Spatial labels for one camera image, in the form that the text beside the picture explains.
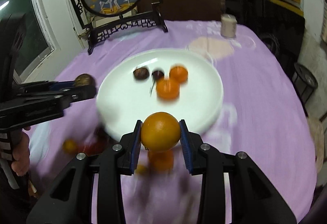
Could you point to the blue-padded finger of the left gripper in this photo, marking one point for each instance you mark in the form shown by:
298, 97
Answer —
61, 85

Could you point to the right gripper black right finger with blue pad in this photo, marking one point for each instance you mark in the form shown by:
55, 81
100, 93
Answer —
205, 160

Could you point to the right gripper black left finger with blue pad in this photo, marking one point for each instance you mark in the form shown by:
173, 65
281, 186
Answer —
120, 159

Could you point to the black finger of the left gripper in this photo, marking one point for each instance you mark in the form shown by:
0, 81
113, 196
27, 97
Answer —
73, 93

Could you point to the brown chestnut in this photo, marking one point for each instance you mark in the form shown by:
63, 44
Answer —
84, 80

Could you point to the red cherry tomato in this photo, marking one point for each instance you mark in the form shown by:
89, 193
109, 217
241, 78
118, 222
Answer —
94, 149

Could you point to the large orange fruit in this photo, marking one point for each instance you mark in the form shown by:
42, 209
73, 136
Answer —
160, 132

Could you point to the yellow cherry tomato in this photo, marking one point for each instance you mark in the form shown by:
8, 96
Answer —
70, 147

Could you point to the person's left hand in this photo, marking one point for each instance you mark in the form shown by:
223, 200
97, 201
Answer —
21, 154

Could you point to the white round plate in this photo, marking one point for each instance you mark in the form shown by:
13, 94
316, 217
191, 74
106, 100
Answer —
122, 100

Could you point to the small dark chestnut on plate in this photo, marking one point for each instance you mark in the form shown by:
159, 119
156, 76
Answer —
141, 73

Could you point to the tangerine centre of plate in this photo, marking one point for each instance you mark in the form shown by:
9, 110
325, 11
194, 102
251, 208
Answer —
167, 89

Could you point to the tangerine of plate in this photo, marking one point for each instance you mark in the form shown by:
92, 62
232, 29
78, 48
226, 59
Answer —
167, 89
179, 73

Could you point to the purple printed tablecloth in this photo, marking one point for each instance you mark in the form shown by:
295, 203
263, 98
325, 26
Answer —
261, 115

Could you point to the dark cherry with stem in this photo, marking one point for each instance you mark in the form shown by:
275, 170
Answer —
156, 75

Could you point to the tangerine rear of plate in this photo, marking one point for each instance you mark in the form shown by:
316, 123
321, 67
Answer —
179, 73

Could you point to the black round stool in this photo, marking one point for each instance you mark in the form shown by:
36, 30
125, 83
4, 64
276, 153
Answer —
304, 83

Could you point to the pale pink candle jar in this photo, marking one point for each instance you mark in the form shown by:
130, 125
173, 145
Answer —
228, 26

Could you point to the window with white frame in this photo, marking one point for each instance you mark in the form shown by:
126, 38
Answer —
38, 40

